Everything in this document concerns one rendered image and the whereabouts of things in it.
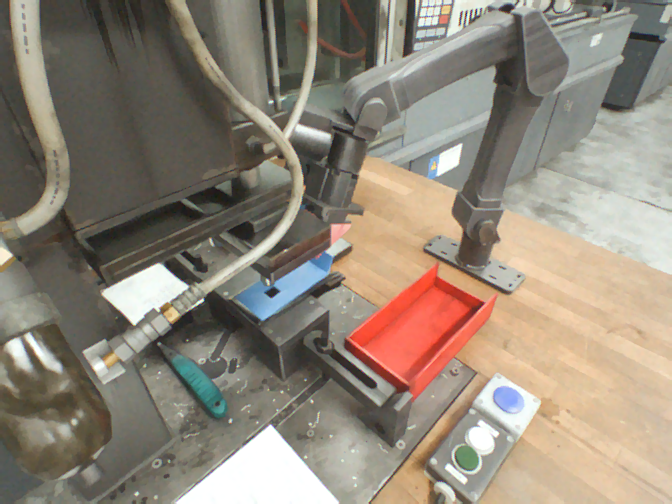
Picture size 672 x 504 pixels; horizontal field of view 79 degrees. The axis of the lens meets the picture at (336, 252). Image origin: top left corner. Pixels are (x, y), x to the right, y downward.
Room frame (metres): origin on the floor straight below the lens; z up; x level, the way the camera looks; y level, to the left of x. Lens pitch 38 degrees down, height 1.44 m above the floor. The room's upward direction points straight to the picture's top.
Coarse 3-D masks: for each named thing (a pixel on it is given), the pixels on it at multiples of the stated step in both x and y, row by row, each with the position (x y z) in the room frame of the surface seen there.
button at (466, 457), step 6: (456, 450) 0.24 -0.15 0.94; (462, 450) 0.24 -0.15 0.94; (468, 450) 0.24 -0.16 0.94; (474, 450) 0.24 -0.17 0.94; (456, 456) 0.23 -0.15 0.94; (462, 456) 0.23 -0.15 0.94; (468, 456) 0.23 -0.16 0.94; (474, 456) 0.23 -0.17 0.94; (456, 462) 0.23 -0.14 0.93; (462, 462) 0.23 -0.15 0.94; (468, 462) 0.23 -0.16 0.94; (474, 462) 0.23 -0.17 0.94; (462, 468) 0.22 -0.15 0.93; (468, 468) 0.22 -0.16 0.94; (474, 468) 0.22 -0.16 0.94
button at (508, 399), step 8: (496, 392) 0.32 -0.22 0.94; (504, 392) 0.32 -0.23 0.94; (512, 392) 0.32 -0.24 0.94; (496, 400) 0.31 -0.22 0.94; (504, 400) 0.31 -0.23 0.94; (512, 400) 0.31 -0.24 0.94; (520, 400) 0.31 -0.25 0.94; (504, 408) 0.30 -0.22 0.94; (512, 408) 0.30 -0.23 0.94; (520, 408) 0.30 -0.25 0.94
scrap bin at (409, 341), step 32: (416, 288) 0.52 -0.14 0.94; (448, 288) 0.55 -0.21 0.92; (384, 320) 0.46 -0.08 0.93; (416, 320) 0.48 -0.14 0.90; (448, 320) 0.48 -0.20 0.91; (480, 320) 0.46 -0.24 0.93; (352, 352) 0.39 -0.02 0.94; (384, 352) 0.41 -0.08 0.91; (416, 352) 0.41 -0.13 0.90; (448, 352) 0.39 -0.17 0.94; (416, 384) 0.33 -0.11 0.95
